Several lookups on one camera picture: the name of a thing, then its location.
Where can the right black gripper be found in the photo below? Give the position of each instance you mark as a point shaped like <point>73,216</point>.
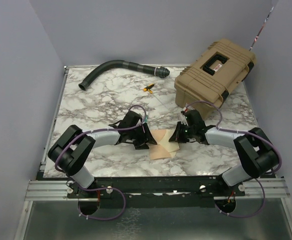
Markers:
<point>177,137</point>

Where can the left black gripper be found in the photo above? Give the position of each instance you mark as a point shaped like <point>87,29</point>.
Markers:
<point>146,137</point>

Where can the pink tan envelope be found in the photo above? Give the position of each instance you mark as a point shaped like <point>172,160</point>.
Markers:
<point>157,152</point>

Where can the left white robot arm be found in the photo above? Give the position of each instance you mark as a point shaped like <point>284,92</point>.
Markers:
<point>71,150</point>

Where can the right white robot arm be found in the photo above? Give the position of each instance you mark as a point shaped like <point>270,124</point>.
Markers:
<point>256,153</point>

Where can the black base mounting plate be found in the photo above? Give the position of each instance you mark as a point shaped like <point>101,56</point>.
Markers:
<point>157,192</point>

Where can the tan plastic toolbox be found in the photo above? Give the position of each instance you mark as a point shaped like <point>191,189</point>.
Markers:
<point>214,76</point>

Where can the small yellow black tool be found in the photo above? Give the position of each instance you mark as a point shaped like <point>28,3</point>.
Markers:
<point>148,88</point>

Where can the aluminium rail frame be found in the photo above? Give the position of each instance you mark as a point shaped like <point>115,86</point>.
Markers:
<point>263,214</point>

